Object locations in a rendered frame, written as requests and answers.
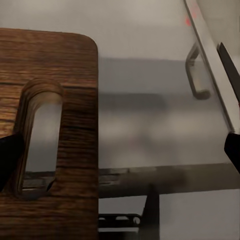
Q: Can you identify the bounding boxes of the cutting board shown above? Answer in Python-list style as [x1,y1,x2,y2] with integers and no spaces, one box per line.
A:
[0,27,99,240]

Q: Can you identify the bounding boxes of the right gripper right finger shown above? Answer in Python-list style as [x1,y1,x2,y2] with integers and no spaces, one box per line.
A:
[224,133,240,173]

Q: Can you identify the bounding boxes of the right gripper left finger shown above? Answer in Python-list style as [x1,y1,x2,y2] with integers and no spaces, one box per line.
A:
[0,133,26,193]

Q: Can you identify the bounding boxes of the parer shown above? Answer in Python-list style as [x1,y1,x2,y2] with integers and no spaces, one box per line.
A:
[219,42,240,104]

